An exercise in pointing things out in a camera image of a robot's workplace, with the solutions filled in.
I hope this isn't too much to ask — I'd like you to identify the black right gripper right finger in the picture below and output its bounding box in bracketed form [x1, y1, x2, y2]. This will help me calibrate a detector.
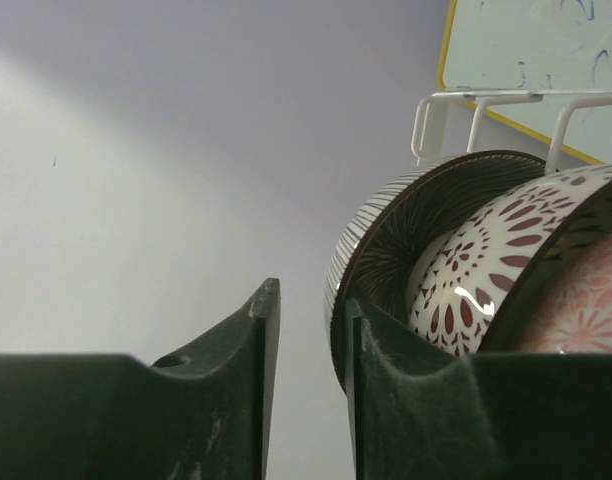
[345, 297, 612, 479]

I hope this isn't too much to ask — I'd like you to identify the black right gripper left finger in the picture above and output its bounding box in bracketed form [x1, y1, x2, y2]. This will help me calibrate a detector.
[0, 278, 281, 479]

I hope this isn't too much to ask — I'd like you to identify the maroon triangle pattern bowl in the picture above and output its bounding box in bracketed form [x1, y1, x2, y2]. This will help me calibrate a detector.
[409, 165, 612, 356]

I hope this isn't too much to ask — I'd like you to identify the purple striped bowl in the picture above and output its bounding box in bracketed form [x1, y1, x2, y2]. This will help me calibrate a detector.
[324, 150, 545, 385]

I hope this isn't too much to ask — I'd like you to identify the brown floral pattern bowl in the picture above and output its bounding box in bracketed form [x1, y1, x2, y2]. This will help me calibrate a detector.
[513, 233, 612, 354]

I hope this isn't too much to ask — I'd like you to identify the yellow-framed whiteboard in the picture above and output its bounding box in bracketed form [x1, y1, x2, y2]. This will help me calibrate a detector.
[438, 0, 612, 163]

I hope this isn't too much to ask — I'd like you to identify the white wire dish rack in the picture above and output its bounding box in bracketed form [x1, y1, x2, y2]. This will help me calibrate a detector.
[410, 87, 612, 174]

